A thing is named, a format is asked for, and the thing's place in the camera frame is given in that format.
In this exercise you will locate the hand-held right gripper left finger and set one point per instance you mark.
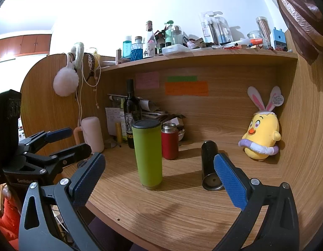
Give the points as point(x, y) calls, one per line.
point(89, 179)

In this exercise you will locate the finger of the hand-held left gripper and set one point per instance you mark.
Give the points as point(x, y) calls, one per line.
point(59, 133)
point(72, 150)

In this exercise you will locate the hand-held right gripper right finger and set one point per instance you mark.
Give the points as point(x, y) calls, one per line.
point(230, 180)

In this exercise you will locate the green tumbler cup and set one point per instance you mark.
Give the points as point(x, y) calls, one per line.
point(148, 157)

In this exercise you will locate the black cylindrical cup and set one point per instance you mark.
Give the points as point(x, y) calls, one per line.
point(210, 162)

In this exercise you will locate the person's left hand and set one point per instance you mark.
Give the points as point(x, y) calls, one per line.
point(6, 193)

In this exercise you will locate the pale pink mug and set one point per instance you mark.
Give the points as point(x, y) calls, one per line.
point(92, 133)

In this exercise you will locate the yellow tube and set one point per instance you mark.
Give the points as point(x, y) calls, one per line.
point(118, 132)

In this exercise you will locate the white handwritten paper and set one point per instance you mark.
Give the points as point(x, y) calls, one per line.
point(113, 120)

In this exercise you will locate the white fluffy earmuffs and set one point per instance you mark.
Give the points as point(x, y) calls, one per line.
point(65, 82)

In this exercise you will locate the yellow chick plush toy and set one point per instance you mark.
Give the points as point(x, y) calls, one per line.
point(260, 133)

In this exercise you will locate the red thermos flask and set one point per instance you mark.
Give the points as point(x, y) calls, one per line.
point(169, 143)

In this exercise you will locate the dark wine bottle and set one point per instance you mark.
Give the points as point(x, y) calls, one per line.
point(131, 109)

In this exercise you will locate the patterned headband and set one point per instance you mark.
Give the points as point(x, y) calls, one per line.
point(91, 64)

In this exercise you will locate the pile of papers and books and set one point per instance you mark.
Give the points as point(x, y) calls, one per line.
point(156, 111)

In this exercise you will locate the orange sticky note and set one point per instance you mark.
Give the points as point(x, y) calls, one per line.
point(187, 89)

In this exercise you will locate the pink sticky note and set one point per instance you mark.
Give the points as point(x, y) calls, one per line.
point(148, 80)

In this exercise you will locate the teal liquid bottle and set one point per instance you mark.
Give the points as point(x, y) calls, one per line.
point(127, 47)

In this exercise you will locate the green sticky note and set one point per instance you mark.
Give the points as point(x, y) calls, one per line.
point(182, 78)

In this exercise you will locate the blue bead jar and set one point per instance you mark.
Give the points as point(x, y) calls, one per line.
point(137, 49)

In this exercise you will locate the wooden desk with shelf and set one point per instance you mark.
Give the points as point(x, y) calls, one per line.
point(229, 65)

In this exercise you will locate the white decorated bottle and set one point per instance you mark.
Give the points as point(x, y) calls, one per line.
point(149, 41)

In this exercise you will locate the white plastic box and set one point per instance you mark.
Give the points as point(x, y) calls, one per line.
point(176, 49)

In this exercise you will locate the short glass jar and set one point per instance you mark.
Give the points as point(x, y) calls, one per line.
point(254, 37)

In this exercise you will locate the green capped bottle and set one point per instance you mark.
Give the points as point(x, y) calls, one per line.
point(168, 34)

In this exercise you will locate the blue plastic box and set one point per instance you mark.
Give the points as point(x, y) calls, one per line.
point(279, 38)

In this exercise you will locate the packaged brush set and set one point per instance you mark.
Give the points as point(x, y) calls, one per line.
point(209, 28)
point(222, 30)

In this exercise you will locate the clear tube of sticks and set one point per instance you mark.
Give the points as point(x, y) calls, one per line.
point(264, 31)

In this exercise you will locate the clear glass bottle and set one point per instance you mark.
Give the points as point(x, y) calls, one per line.
point(176, 35)

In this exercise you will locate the brown hat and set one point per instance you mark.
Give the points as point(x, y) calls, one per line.
point(300, 13)

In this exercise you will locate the wooden wall cabinets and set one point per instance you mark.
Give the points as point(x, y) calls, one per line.
point(23, 44)

